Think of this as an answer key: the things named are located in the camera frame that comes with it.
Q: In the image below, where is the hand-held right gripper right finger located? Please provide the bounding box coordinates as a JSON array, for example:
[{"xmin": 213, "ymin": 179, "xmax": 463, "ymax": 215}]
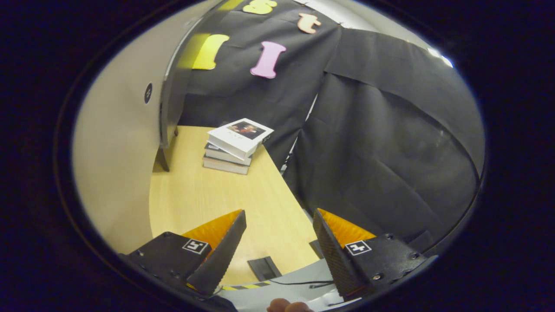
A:
[{"xmin": 312, "ymin": 208, "xmax": 428, "ymax": 302}]

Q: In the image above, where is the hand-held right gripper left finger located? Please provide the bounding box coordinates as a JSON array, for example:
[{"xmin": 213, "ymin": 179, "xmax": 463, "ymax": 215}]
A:
[{"xmin": 118, "ymin": 209, "xmax": 248, "ymax": 297}]

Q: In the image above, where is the beige cabinet door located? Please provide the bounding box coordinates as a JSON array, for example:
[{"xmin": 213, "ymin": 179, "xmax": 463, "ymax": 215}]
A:
[{"xmin": 72, "ymin": 0, "xmax": 226, "ymax": 256}]

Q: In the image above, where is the yellow black striped floor tape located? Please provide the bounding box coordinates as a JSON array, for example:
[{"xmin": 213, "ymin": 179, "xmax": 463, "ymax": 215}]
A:
[{"xmin": 221, "ymin": 282, "xmax": 271, "ymax": 292}]

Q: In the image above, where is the dark covered book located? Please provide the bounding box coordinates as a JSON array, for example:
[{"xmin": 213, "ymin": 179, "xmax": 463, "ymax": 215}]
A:
[
  {"xmin": 204, "ymin": 142, "xmax": 253, "ymax": 166},
  {"xmin": 202, "ymin": 155, "xmax": 251, "ymax": 176}
]

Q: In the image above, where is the white book with photo cover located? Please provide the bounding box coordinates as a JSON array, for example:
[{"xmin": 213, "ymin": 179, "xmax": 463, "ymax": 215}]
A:
[{"xmin": 207, "ymin": 118, "xmax": 274, "ymax": 160}]

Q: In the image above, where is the black backdrop cloth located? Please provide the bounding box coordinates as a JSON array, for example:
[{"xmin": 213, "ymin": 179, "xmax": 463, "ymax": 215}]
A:
[{"xmin": 178, "ymin": 0, "xmax": 486, "ymax": 256}]

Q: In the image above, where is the black cable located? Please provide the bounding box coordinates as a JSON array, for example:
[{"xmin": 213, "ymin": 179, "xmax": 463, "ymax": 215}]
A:
[{"xmin": 269, "ymin": 279, "xmax": 336, "ymax": 290}]

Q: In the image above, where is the black table cable box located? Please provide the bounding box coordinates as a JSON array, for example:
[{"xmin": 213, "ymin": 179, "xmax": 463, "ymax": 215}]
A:
[{"xmin": 247, "ymin": 256, "xmax": 283, "ymax": 281}]

